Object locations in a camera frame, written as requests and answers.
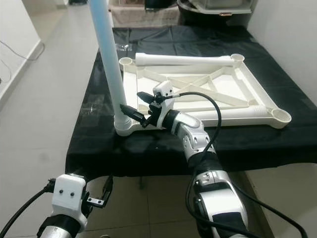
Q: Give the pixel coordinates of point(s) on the black bag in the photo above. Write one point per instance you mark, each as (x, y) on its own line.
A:
(161, 4)

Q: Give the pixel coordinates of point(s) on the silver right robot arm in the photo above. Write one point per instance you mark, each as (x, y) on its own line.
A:
(198, 139)

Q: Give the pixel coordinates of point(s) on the beige patterned bench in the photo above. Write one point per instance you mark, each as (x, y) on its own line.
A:
(143, 17)

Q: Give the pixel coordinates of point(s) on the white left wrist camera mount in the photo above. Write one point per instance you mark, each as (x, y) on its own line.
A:
(69, 196)

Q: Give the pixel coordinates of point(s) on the white plastic table leg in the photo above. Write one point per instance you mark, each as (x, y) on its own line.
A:
(237, 114)
(109, 54)
(183, 59)

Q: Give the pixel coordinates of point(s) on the white plastic table top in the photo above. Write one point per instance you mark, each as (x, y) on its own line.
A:
(223, 87)

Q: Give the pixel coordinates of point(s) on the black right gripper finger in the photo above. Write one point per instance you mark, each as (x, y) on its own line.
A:
(136, 116)
(148, 98)

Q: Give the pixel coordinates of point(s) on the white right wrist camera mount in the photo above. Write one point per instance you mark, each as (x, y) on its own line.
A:
(163, 89)

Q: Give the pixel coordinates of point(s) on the floor mop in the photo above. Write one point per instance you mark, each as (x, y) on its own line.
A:
(78, 2)

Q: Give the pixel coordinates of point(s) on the black plastic table cover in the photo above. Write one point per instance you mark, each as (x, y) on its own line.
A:
(99, 148)

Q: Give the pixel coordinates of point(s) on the clear plastic tape piece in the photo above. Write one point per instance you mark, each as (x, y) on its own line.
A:
(100, 105)
(126, 47)

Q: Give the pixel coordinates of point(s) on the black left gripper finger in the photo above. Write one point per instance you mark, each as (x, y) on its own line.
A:
(108, 191)

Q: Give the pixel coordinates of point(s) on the clear plastic storage container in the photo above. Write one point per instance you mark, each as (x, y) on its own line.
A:
(223, 5)

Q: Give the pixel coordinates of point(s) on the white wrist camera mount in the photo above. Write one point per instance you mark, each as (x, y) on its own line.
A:
(69, 196)
(163, 89)

